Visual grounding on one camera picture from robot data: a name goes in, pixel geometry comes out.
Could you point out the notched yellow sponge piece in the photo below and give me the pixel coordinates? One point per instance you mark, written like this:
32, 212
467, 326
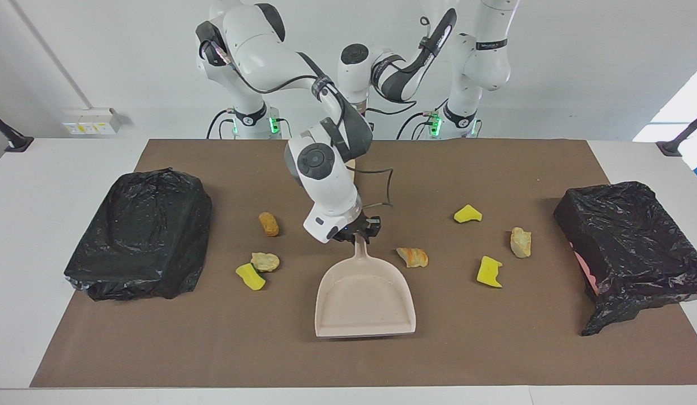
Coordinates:
488, 273

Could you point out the small yellow sponge piece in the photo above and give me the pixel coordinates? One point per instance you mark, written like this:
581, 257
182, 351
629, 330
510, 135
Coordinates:
467, 214

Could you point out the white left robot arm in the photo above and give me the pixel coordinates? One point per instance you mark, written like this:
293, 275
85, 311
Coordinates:
483, 62

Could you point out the beige croissant chunk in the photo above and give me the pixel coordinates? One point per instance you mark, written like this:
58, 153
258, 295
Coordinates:
520, 242
265, 261

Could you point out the pink plastic bin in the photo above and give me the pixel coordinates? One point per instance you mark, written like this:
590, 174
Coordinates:
584, 270

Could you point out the golden brown croissant piece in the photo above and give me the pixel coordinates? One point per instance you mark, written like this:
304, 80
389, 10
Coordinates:
412, 257

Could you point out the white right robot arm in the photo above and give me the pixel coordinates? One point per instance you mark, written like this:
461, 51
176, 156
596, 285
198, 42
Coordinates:
320, 185

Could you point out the yellow sponge with green pad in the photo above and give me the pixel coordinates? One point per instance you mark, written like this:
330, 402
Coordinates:
250, 277

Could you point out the beige plastic dustpan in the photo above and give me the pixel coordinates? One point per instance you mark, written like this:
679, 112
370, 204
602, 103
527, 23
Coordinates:
362, 304

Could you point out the brown table mat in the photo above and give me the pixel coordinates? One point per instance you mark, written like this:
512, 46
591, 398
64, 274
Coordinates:
348, 360

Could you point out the white wall socket box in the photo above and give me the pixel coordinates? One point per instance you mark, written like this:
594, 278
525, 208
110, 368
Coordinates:
86, 126

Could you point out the brown breaded nugget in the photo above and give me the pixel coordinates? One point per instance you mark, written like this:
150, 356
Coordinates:
268, 224

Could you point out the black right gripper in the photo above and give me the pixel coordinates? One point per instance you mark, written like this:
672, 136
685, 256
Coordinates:
356, 226

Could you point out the black plastic trash bag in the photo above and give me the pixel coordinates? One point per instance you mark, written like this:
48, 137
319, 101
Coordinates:
635, 247
140, 236

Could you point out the black stand foot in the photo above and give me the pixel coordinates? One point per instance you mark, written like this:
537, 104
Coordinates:
16, 142
671, 148

